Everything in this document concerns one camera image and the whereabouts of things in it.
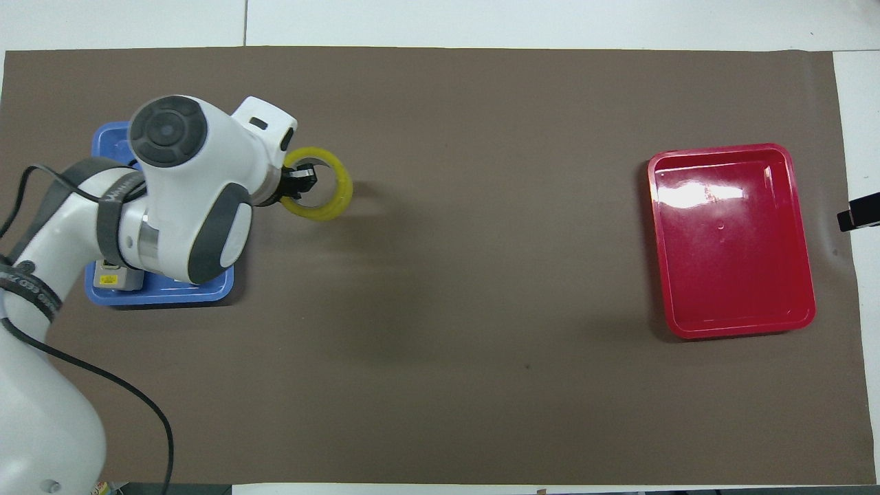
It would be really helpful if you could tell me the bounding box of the yellow tape roll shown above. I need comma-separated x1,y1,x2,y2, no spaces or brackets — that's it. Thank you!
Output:
280,146,355,223

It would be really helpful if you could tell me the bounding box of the blue plastic tray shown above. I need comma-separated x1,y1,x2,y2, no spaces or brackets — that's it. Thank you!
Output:
85,122,235,307

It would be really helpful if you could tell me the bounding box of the grey box with yellow label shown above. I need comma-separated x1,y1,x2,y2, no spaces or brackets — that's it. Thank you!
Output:
100,258,146,292

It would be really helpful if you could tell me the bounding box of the red plastic tray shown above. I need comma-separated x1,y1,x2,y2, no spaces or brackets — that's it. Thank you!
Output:
647,143,817,340

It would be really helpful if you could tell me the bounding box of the black stand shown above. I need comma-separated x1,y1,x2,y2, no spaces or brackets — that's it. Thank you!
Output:
837,196,880,233

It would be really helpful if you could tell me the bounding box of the black cable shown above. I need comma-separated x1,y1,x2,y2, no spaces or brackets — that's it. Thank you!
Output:
0,164,175,495

